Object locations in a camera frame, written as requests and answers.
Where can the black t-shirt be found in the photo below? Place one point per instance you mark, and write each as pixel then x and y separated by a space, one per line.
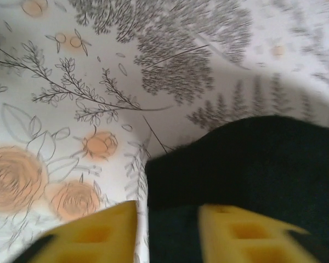
pixel 263 164

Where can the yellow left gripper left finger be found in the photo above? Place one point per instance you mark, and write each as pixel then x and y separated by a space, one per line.
pixel 98 235

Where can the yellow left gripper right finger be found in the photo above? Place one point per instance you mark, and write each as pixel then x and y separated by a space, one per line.
pixel 241 235

